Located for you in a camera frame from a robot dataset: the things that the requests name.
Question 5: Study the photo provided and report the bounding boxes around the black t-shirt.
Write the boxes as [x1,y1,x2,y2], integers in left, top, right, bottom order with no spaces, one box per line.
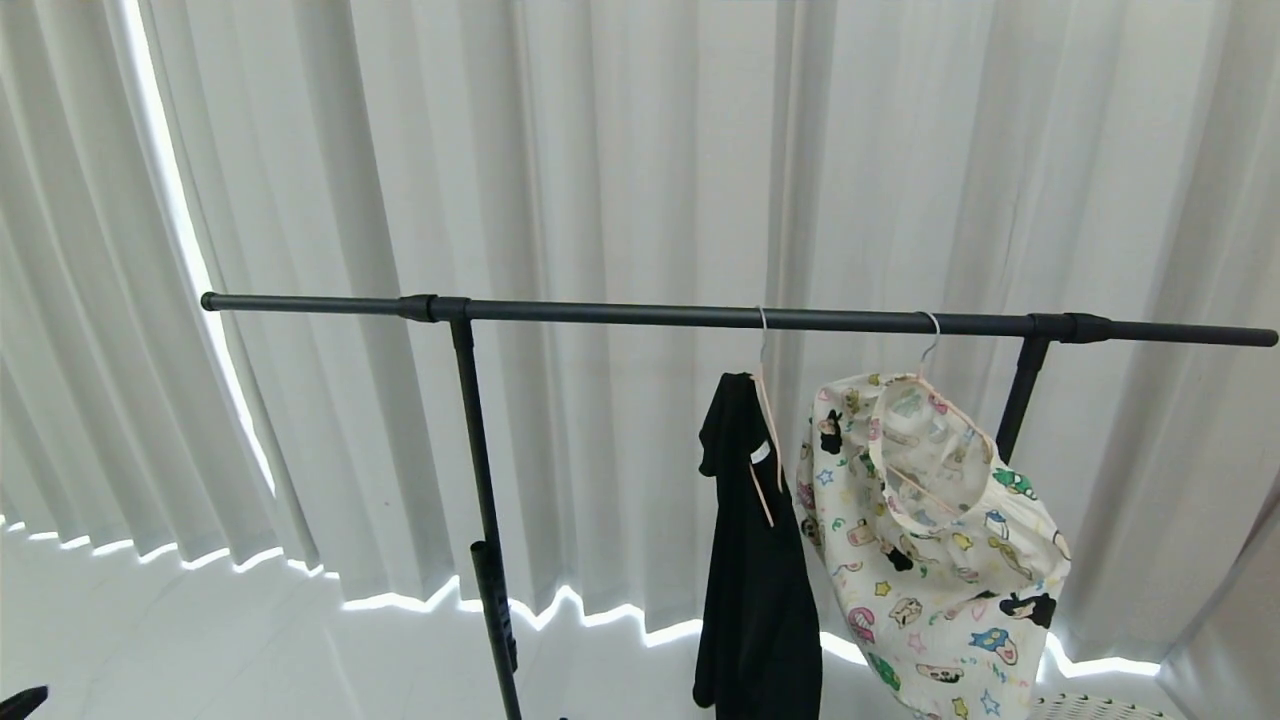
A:
[693,372,823,720]

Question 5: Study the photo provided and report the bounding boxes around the pink clothes hanger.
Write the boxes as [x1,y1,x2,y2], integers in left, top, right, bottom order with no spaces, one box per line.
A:
[885,312,1001,516]
[750,307,786,528]

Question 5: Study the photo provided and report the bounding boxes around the white curtain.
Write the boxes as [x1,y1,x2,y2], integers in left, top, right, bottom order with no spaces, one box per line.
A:
[0,0,1280,681]

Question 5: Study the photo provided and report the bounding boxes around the cream printed garment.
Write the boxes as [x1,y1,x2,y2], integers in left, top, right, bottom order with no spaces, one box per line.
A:
[797,372,1073,720]

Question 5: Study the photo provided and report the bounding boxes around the white laundry basket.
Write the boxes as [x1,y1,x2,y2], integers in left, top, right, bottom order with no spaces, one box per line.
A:
[1030,693,1176,720]

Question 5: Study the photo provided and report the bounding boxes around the black clothes rack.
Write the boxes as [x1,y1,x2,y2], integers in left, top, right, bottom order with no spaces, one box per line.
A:
[200,292,1279,720]

